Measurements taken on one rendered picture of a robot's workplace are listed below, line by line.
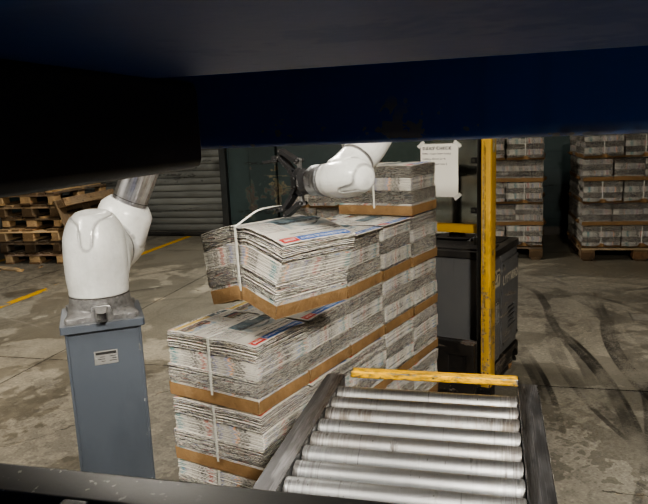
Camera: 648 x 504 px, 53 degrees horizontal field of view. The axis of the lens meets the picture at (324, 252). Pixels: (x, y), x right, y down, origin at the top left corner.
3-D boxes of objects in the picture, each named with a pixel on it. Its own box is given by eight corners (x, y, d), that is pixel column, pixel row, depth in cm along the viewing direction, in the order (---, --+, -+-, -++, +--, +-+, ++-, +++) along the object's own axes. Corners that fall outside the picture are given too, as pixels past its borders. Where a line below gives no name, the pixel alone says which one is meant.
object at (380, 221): (306, 224, 281) (306, 222, 281) (338, 215, 305) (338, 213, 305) (385, 227, 263) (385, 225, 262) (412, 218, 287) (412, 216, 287)
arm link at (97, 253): (58, 301, 165) (48, 215, 161) (79, 285, 183) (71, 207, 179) (123, 297, 166) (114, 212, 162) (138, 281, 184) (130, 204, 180)
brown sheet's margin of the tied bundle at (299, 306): (241, 299, 194) (242, 286, 193) (313, 281, 214) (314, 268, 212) (275, 320, 184) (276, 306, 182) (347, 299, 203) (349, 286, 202)
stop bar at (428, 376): (352, 373, 178) (352, 366, 178) (518, 382, 167) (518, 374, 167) (350, 377, 175) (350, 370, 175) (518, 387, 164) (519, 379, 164)
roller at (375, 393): (335, 405, 172) (336, 386, 173) (522, 418, 160) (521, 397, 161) (331, 405, 167) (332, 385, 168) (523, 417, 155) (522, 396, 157)
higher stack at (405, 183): (345, 424, 327) (335, 165, 304) (372, 402, 352) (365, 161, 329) (416, 441, 307) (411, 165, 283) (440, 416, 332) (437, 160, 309)
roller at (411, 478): (294, 476, 136) (293, 454, 135) (530, 499, 124) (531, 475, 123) (287, 489, 131) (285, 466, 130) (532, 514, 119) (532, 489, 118)
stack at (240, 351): (182, 555, 230) (162, 329, 215) (345, 424, 328) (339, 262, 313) (271, 592, 210) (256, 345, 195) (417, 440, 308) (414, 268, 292)
